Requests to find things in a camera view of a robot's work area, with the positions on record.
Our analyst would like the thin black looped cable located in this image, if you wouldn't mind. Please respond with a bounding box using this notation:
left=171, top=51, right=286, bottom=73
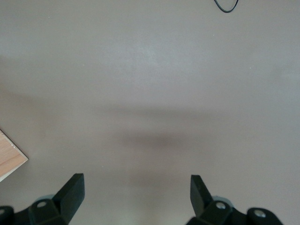
left=213, top=0, right=240, bottom=13

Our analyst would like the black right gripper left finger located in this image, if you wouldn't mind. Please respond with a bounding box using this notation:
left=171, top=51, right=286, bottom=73
left=0, top=173, right=85, bottom=225

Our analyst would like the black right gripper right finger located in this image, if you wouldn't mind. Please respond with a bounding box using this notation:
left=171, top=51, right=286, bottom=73
left=186, top=174, right=283, bottom=225

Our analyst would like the wooden drawer cabinet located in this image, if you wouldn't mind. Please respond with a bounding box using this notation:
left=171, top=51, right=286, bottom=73
left=0, top=127, right=29, bottom=183

